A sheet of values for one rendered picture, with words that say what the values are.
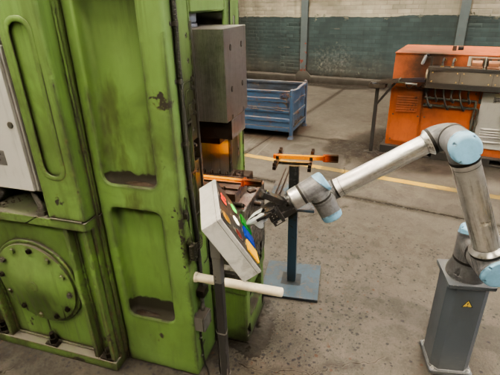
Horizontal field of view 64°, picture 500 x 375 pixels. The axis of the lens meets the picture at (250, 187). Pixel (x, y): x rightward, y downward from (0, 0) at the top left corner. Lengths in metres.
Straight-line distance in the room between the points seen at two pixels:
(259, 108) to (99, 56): 4.31
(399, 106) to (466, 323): 3.53
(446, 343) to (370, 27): 7.86
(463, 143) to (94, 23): 1.50
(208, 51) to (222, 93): 0.18
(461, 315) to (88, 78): 2.08
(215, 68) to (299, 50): 8.32
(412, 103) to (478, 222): 3.65
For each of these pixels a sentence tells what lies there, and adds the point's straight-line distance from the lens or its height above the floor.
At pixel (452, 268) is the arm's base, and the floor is 0.64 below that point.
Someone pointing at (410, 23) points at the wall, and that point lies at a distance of 9.42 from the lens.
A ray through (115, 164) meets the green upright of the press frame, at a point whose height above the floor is 1.20.
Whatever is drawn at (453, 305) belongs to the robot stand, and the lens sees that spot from 2.32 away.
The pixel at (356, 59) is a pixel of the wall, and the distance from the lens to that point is 9.69.
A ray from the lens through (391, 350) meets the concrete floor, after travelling 2.66.
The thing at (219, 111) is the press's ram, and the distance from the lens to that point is 1.85.
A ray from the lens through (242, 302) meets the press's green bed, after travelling 2.38.
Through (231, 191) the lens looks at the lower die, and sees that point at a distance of 2.07.
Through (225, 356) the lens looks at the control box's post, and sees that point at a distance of 2.01.
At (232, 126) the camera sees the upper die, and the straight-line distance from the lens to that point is 1.91.
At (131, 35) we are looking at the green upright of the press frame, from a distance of 1.75.
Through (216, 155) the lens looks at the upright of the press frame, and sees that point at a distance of 2.39.
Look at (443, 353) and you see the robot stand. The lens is 2.53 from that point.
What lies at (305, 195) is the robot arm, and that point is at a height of 1.15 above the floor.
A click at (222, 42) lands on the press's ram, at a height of 1.71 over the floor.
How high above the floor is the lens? 1.88
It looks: 25 degrees down
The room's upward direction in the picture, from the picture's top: 2 degrees counter-clockwise
